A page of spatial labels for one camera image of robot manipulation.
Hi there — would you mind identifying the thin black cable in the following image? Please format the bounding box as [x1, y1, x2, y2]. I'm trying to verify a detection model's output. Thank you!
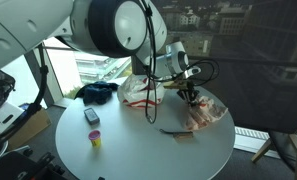
[141, 0, 221, 125]

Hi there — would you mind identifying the peach t-shirt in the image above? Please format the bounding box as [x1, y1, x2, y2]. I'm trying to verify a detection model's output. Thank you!
[182, 94, 229, 132]

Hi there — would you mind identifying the yellow wrist camera mount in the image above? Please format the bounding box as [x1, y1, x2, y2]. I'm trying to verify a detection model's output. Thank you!
[162, 80, 189, 91]

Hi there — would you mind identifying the cardboard box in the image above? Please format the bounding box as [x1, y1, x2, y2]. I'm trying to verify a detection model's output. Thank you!
[6, 107, 52, 151]

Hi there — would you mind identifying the black equipment base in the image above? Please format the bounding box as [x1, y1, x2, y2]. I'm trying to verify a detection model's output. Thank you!
[0, 150, 69, 180]

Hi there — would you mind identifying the white side table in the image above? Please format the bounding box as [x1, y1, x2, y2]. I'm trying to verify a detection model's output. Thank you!
[0, 101, 26, 134]

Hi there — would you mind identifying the white floor vent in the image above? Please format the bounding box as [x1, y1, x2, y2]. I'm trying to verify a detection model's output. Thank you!
[234, 125, 272, 141]

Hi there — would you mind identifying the yellow container magenta lid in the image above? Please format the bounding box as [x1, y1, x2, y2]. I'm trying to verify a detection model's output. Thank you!
[88, 129, 102, 148]

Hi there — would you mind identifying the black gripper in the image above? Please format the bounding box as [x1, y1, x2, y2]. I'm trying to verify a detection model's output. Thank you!
[176, 81, 200, 107]

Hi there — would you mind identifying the white red plastic bag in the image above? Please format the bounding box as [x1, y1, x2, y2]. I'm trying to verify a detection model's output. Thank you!
[117, 73, 166, 108]

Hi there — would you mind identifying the black rectangular box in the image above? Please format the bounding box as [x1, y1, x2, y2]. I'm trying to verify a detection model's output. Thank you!
[83, 107, 101, 126]

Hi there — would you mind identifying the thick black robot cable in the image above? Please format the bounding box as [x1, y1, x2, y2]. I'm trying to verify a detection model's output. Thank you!
[0, 43, 50, 149]

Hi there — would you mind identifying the dark blue cloth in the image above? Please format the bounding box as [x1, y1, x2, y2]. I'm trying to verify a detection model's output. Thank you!
[75, 80, 120, 106]

